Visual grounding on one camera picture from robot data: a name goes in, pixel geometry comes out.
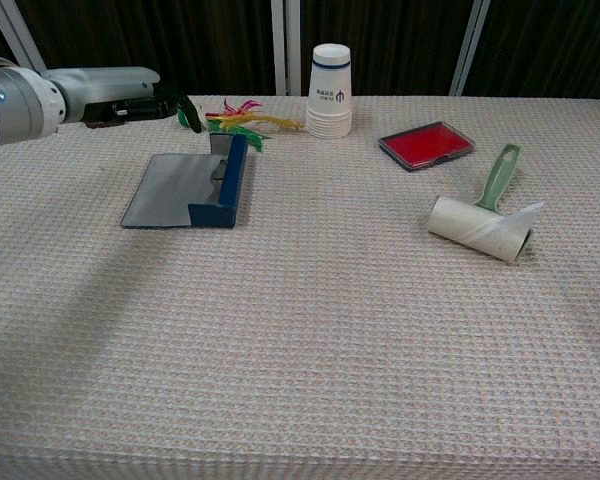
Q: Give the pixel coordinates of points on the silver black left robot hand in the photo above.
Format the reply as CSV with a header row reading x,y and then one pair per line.
x,y
105,87

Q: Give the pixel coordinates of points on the blue glasses case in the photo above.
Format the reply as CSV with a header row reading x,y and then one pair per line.
x,y
172,190

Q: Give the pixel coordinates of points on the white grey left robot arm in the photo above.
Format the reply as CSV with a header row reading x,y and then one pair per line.
x,y
15,105

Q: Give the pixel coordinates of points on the black pleated curtain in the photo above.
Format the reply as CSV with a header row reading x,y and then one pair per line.
x,y
180,35

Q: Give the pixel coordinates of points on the colourful feather shuttlecock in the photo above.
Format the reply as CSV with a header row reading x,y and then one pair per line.
x,y
242,120

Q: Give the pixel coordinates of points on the white pill bottle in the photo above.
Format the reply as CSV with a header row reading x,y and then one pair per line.
x,y
330,95

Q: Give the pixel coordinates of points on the beige woven tablecloth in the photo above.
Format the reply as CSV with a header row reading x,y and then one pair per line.
x,y
300,325

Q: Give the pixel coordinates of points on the red ink pad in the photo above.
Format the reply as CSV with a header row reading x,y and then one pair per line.
x,y
425,144

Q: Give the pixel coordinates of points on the slanted white frame post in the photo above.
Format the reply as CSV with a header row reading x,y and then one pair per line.
x,y
469,45
17,30

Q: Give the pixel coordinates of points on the upright white frame post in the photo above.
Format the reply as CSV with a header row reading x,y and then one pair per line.
x,y
294,45
278,45

